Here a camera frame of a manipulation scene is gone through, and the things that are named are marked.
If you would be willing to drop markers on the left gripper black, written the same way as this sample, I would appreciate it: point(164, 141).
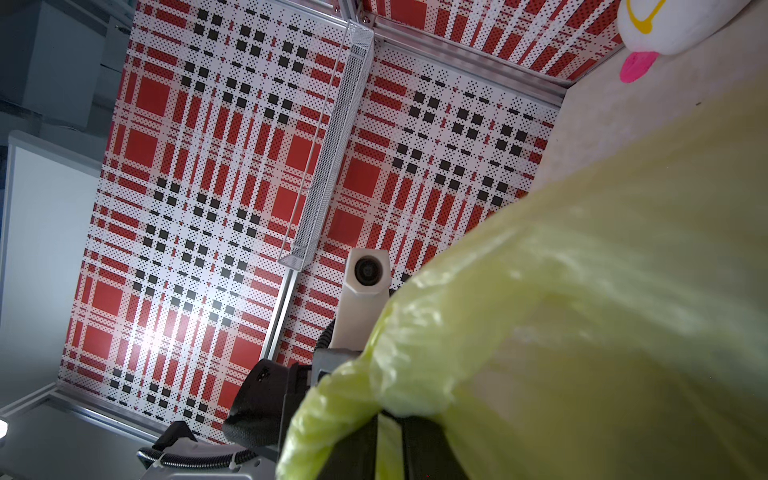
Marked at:
point(271, 394)

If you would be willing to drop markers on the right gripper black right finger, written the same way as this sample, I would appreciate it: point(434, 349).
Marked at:
point(426, 452)

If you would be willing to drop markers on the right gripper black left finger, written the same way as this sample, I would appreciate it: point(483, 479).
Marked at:
point(354, 457)

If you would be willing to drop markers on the yellow-green plastic bag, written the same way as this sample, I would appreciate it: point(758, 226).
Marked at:
point(612, 325)

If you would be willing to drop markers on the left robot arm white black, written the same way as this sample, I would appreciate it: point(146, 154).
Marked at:
point(177, 453)

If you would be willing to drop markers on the white pink plush bird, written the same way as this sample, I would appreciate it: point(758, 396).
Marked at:
point(650, 29)

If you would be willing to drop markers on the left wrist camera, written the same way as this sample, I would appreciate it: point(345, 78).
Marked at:
point(365, 291)

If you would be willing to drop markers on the white wire mesh shelf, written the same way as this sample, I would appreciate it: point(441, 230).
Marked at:
point(327, 150)

